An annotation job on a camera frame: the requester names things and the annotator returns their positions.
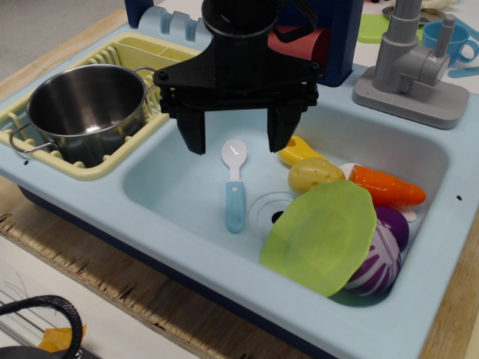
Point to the yellow toy potato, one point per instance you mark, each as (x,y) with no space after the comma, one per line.
(308,173)

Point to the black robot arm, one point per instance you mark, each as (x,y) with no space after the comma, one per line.
(252,15)

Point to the yellow dish drying rack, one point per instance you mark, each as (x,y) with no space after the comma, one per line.
(127,50)

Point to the green plate in background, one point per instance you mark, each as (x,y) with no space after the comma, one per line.
(373,26)

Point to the white spoon blue handle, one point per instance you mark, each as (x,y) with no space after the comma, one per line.
(234,155)

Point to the blue utensil in background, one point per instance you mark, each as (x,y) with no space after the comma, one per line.
(464,72)

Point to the purple toy cabbage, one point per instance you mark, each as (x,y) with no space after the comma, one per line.
(383,262)

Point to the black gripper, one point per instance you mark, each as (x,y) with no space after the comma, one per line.
(238,70)

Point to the orange toy carrot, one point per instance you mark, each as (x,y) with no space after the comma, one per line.
(385,189)

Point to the stainless steel pot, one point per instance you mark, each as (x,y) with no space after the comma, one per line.
(87,113)

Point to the orange tape piece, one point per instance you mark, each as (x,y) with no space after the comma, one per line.
(56,339)

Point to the green plastic plate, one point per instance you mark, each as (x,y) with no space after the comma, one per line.
(323,236)

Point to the dark blue cup holder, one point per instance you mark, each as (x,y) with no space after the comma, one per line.
(342,17)

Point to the red plastic cup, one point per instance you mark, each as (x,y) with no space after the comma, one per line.
(313,47)

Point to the blue plastic mug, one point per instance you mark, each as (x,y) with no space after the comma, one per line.
(462,46)

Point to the grey toy faucet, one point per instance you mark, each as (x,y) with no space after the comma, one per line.
(407,78)

